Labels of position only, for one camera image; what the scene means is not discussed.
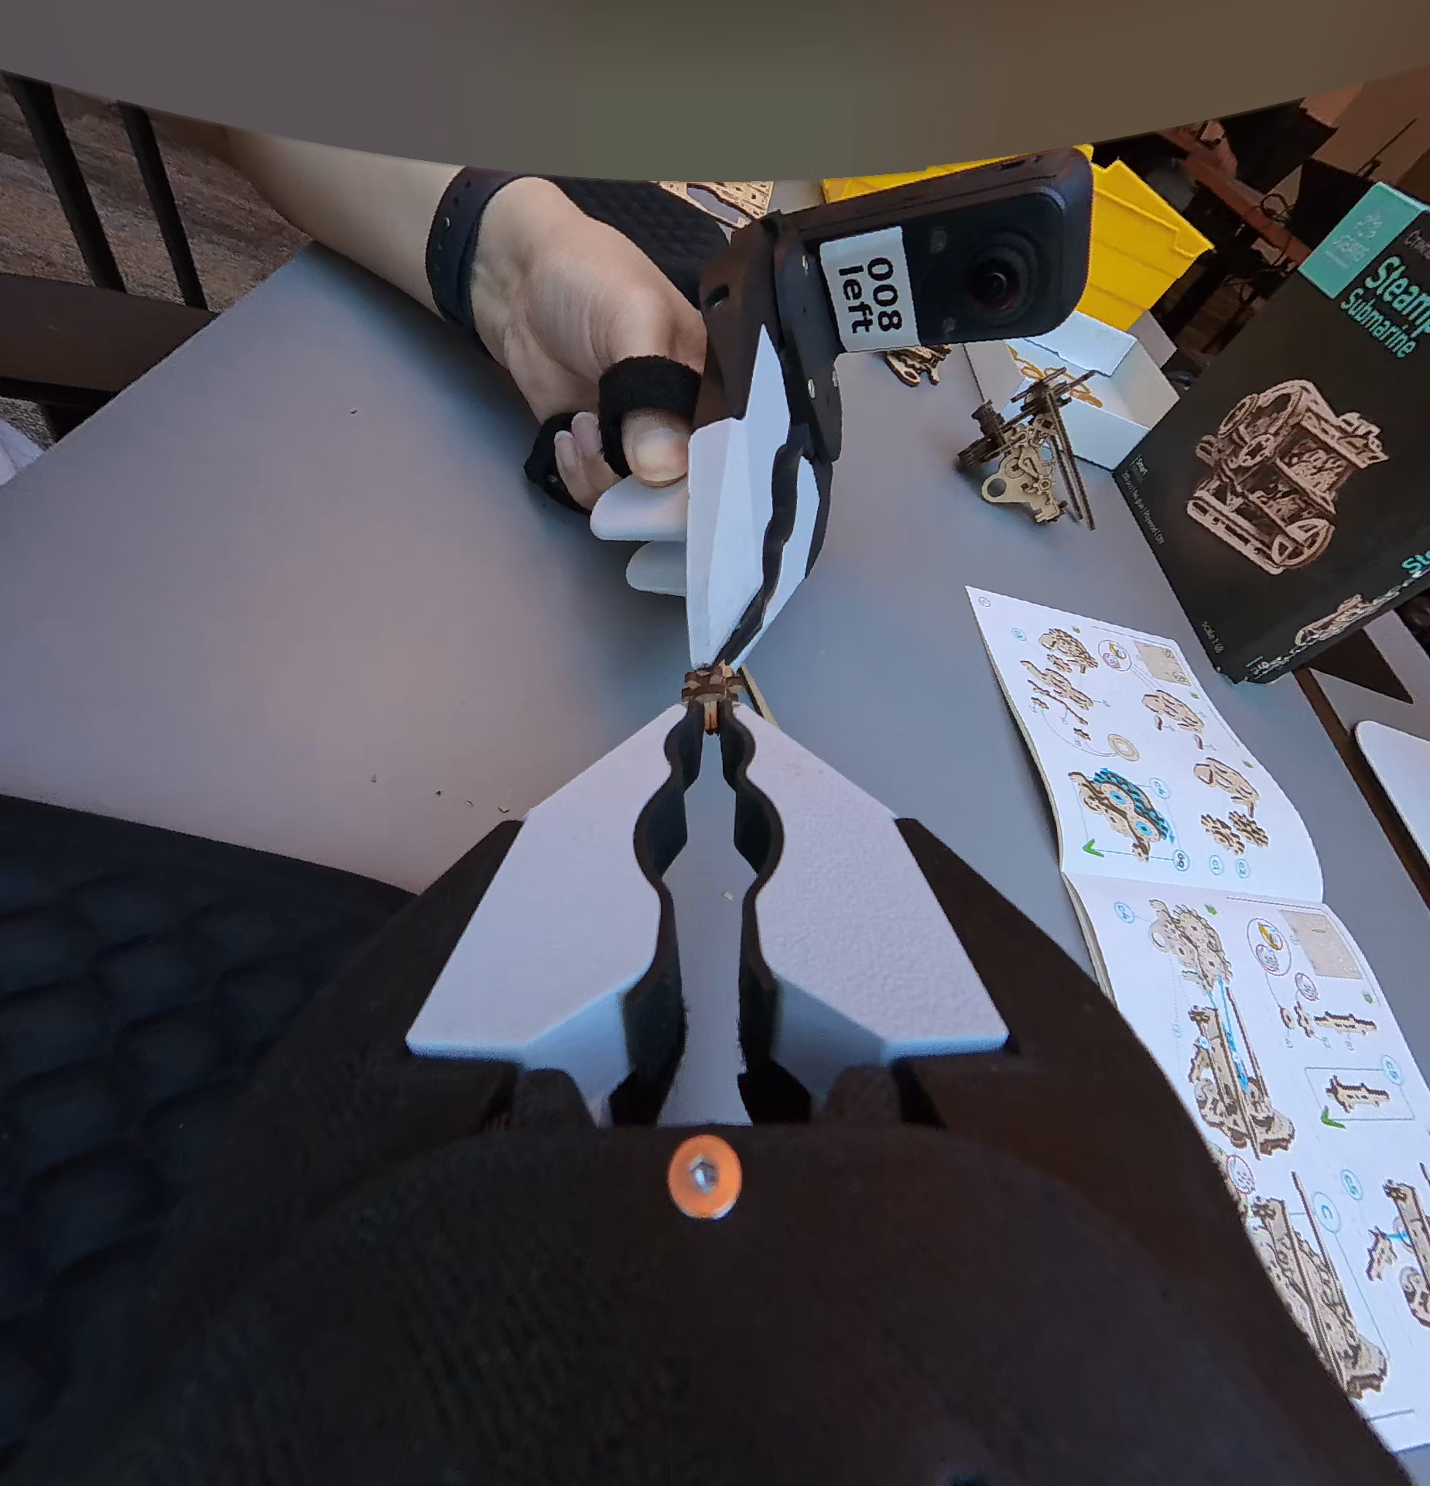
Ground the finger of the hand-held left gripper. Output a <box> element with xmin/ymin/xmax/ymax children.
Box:
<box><xmin>733</xmin><ymin>425</ymin><xmax>837</xmax><ymax>672</ymax></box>
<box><xmin>683</xmin><ymin>326</ymin><xmax>796</xmax><ymax>671</ymax></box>

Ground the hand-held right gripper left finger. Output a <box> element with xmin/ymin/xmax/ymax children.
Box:
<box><xmin>405</xmin><ymin>703</ymin><xmax>703</xmax><ymax>1125</ymax></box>

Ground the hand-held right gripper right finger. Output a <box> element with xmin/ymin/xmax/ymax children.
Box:
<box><xmin>717</xmin><ymin>708</ymin><xmax>1011</xmax><ymax>1125</ymax></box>

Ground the small wooden model part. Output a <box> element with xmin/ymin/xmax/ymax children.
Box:
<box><xmin>682</xmin><ymin>661</ymin><xmax>743</xmax><ymax>741</ymax></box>

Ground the person's left forearm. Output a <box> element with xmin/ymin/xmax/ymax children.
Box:
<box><xmin>221</xmin><ymin>125</ymin><xmax>461</xmax><ymax>317</ymax></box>

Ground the person's left hand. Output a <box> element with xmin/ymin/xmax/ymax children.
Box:
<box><xmin>474</xmin><ymin>175</ymin><xmax>715</xmax><ymax>513</ymax></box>

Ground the yellow plastic bin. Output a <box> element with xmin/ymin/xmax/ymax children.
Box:
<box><xmin>819</xmin><ymin>145</ymin><xmax>1211</xmax><ymax>334</ymax></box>

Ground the white cardboard tray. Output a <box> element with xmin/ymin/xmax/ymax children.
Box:
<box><xmin>959</xmin><ymin>309</ymin><xmax>1182</xmax><ymax>471</ymax></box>

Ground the wooden gear model assembly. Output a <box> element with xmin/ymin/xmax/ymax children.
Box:
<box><xmin>959</xmin><ymin>370</ymin><xmax>1096</xmax><ymax>533</ymax></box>

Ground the laser-cut wooden part sheet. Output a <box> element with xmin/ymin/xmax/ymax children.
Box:
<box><xmin>657</xmin><ymin>179</ymin><xmax>777</xmax><ymax>230</ymax></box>

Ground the model instruction booklet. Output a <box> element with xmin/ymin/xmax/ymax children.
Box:
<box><xmin>967</xmin><ymin>585</ymin><xmax>1430</xmax><ymax>1452</ymax></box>

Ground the black model kit box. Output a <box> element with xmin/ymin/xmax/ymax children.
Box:
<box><xmin>1115</xmin><ymin>179</ymin><xmax>1430</xmax><ymax>686</ymax></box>

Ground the white document holder stand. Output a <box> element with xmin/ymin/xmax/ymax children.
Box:
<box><xmin>1355</xmin><ymin>719</ymin><xmax>1430</xmax><ymax>919</ymax></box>

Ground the dark wooden chair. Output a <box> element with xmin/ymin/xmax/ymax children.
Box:
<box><xmin>0</xmin><ymin>68</ymin><xmax>221</xmax><ymax>443</ymax></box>

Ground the flat wooden ring piece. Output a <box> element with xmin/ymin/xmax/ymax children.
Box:
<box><xmin>1015</xmin><ymin>356</ymin><xmax>1108</xmax><ymax>409</ymax></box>

